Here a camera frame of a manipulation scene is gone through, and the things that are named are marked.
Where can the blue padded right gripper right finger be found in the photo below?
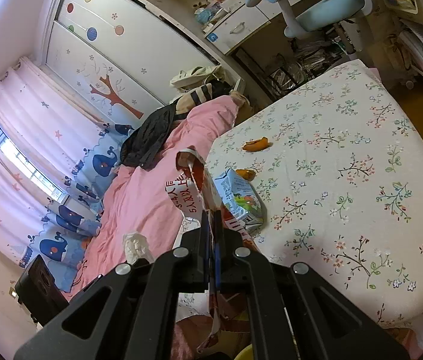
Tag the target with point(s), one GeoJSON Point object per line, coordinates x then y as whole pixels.
{"type": "Point", "coordinates": [228, 272]}

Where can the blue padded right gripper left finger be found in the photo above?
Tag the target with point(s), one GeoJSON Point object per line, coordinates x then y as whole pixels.
{"type": "Point", "coordinates": [195, 266]}

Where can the white tissue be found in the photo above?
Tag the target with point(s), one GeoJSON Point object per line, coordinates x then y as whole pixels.
{"type": "Point", "coordinates": [136, 247]}

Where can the red snack bag wrapper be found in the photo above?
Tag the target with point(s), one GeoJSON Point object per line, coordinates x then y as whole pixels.
{"type": "Point", "coordinates": [210, 321]}

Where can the yellow-green trash bin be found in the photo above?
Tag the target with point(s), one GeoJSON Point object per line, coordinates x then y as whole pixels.
{"type": "Point", "coordinates": [246, 353]}

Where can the crushed white milk carton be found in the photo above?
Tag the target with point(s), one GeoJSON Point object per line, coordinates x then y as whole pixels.
{"type": "Point", "coordinates": [240, 199]}

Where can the pink duvet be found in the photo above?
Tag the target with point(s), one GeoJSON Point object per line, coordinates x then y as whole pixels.
{"type": "Point", "coordinates": [137, 202]}

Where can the black jacket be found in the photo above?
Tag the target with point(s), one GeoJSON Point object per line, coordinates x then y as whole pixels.
{"type": "Point", "coordinates": [142, 146]}

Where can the small orange peel piece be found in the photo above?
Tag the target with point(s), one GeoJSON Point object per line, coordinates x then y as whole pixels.
{"type": "Point", "coordinates": [257, 145]}

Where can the whale print blue curtain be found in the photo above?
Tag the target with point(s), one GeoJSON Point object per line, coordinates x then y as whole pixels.
{"type": "Point", "coordinates": [57, 160]}

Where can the floral white bed cloth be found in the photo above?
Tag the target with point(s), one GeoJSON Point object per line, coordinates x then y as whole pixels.
{"type": "Point", "coordinates": [342, 187]}

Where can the beige striped bag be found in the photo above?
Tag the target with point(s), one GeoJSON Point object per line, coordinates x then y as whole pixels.
{"type": "Point", "coordinates": [200, 85]}

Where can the white wardrobe with tree decal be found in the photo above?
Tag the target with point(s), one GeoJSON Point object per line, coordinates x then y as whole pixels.
{"type": "Point", "coordinates": [119, 57]}

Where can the white desk with drawers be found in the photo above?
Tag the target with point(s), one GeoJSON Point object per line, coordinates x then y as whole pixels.
{"type": "Point", "coordinates": [219, 27]}

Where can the light blue office chair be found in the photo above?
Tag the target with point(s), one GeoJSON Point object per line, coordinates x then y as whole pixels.
{"type": "Point", "coordinates": [320, 15]}

